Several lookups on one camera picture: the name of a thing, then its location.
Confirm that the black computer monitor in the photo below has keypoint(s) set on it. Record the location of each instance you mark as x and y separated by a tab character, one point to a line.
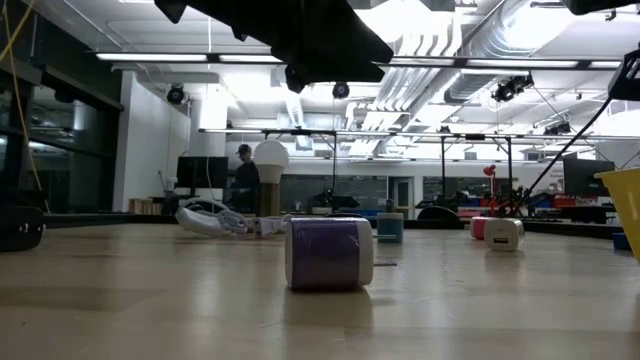
202	172
585	177

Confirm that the dark rounded case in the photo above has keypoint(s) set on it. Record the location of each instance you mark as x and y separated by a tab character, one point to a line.
20	232

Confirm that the blue box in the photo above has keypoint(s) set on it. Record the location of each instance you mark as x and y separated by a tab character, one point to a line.
621	241

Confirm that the person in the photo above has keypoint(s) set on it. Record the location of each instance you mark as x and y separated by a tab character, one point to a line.
246	180

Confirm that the white digital clock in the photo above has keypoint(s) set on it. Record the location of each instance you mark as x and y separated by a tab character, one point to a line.
360	55

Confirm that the yellow plastic basket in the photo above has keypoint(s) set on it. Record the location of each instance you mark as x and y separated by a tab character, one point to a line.
625	210

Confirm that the red desk lamp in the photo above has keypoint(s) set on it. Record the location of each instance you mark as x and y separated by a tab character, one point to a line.
490	170

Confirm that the red storage bin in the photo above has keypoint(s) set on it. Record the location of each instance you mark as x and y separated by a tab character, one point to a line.
565	201

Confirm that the black background station frame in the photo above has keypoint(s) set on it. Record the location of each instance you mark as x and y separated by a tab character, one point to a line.
442	165

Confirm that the long linear ceiling light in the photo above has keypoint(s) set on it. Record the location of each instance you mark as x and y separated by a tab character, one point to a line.
150	57

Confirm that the pink USB wall charger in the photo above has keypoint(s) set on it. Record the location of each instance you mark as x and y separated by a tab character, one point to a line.
477	227

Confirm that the black aluminium table frame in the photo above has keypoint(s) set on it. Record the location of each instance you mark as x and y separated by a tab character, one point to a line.
100	218

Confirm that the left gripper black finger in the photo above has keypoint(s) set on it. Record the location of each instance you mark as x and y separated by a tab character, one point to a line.
295	45

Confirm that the black ceiling-mounted camera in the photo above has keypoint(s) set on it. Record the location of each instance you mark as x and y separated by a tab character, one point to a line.
341	91
176	95
510	87
557	130

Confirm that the white USB wall charger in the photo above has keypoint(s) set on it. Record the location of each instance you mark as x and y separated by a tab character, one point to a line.
502	235

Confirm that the wooden crate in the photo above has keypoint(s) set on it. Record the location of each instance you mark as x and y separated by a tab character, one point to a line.
145	206

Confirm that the black background robot arm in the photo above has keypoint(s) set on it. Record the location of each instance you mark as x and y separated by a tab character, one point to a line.
345	201
515	202

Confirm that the white light bulb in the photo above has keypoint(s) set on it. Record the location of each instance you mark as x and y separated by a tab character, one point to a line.
270	157

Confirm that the blue storage bin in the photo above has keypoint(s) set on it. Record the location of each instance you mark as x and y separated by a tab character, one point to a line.
541	201

